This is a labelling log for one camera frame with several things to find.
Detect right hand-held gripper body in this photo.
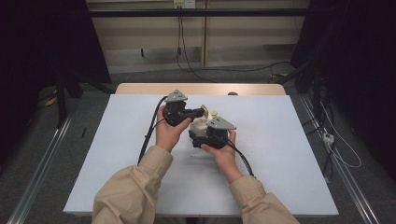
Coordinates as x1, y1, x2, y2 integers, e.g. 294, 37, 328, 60
191, 116, 237, 150

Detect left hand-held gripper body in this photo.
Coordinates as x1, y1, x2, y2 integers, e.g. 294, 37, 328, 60
162, 89, 196, 128

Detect person's left hand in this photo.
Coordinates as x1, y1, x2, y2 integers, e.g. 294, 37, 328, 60
155, 105, 193, 154

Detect person's right hand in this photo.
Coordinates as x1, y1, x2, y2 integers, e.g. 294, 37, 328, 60
200, 129, 244, 185

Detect wooden table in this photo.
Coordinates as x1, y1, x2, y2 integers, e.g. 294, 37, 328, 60
115, 82, 287, 96

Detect white table mat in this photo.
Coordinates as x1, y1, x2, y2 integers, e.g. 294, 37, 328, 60
63, 93, 340, 217

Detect black horizontal bar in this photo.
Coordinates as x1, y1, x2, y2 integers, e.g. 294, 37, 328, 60
88, 7, 313, 19

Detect black metal stand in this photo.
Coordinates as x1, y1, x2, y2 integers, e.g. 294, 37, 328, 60
54, 70, 86, 129

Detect yellow floor tape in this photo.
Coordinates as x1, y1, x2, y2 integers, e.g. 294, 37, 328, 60
44, 89, 59, 107

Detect dark curtain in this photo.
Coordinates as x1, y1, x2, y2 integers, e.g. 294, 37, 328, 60
0, 0, 112, 167
290, 0, 396, 183

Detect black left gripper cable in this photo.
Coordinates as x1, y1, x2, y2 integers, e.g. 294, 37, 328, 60
137, 95, 169, 165

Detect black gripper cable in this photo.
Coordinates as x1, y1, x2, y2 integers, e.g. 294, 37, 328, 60
224, 139, 257, 179
137, 95, 169, 165

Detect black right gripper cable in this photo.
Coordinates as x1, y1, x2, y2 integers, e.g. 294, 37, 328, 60
224, 139, 257, 179

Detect black hanging cables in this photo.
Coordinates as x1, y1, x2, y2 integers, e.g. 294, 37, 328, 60
175, 15, 217, 84

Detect black floor cable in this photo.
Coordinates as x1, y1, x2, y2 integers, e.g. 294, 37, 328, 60
186, 61, 292, 75

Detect wooden vertical post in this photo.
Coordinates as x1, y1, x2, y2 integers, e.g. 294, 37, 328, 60
201, 0, 209, 68

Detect white wall socket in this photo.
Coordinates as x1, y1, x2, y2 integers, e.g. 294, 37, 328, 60
173, 0, 197, 9

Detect white cable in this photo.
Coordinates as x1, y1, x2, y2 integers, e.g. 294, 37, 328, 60
319, 102, 362, 170

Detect aluminium floor rail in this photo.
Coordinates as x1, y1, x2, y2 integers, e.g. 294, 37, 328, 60
6, 114, 75, 224
298, 93, 381, 224

